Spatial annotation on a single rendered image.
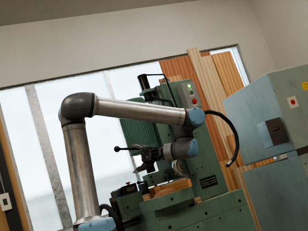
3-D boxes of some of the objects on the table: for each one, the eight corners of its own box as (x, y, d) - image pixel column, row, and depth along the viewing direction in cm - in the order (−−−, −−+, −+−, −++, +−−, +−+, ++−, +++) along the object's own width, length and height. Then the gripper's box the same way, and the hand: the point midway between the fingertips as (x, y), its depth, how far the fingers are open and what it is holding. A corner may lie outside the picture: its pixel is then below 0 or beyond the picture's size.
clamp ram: (133, 203, 247) (128, 188, 248) (144, 200, 251) (140, 184, 252) (140, 201, 239) (134, 185, 241) (151, 197, 243) (146, 182, 245)
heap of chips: (151, 199, 225) (149, 193, 225) (171, 192, 231) (169, 187, 232) (159, 196, 218) (157, 191, 218) (179, 189, 224) (178, 184, 225)
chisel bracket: (145, 190, 250) (141, 176, 251) (166, 184, 257) (162, 170, 258) (151, 189, 244) (147, 174, 245) (172, 182, 251) (167, 167, 252)
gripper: (160, 132, 224) (124, 138, 231) (163, 170, 218) (127, 176, 225) (166, 135, 231) (132, 141, 238) (169, 173, 226) (134, 178, 233)
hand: (131, 159), depth 234 cm, fingers open, 14 cm apart
